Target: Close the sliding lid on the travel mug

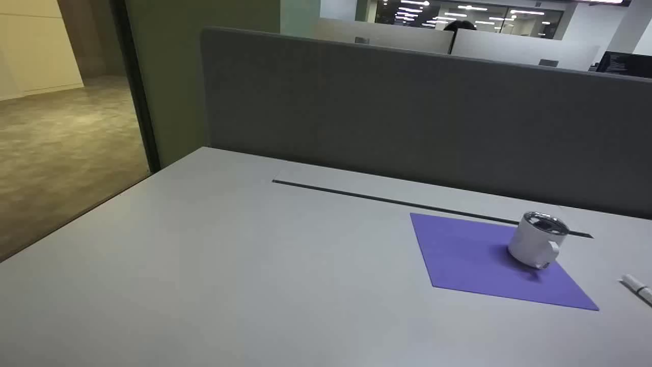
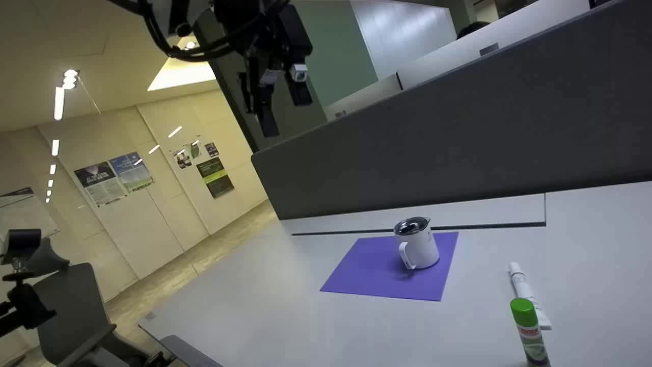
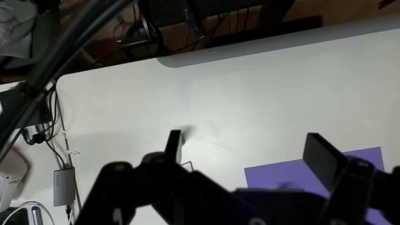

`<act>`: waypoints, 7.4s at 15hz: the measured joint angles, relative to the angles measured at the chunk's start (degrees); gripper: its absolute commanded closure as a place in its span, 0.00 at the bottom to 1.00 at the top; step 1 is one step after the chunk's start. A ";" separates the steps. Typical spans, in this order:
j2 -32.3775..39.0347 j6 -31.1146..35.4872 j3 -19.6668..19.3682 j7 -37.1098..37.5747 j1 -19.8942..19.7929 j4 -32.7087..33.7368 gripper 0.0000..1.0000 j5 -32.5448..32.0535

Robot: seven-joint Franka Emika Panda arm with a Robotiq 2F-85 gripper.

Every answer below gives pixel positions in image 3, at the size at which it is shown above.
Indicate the grey power adapter box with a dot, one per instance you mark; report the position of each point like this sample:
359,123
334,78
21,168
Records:
64,186

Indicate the black diagonal pole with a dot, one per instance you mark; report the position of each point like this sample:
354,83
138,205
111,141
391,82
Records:
81,27

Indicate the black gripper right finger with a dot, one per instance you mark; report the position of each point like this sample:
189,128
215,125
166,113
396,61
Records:
323,158

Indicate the purple square mat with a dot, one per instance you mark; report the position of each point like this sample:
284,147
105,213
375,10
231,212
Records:
296,175

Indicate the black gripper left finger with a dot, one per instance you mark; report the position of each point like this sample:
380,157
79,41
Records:
173,148

